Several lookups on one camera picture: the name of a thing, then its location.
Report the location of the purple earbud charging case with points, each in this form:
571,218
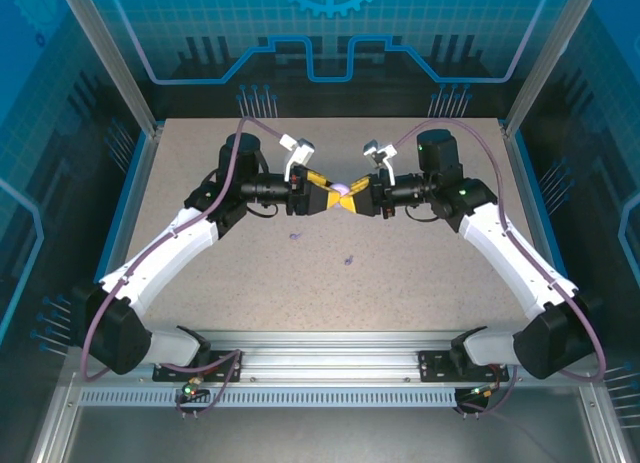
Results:
341,188

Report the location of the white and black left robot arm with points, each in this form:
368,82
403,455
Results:
165,248

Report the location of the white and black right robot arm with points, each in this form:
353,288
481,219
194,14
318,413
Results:
515,258

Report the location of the small LED circuit board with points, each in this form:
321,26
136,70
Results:
190,390
475,392

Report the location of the steel bottom panel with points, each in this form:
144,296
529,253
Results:
325,433

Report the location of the aluminium table side rail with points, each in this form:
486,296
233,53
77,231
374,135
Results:
125,233
516,158

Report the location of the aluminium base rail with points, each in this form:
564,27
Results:
325,358

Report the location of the aluminium frame post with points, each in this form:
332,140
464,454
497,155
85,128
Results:
111,58
544,58

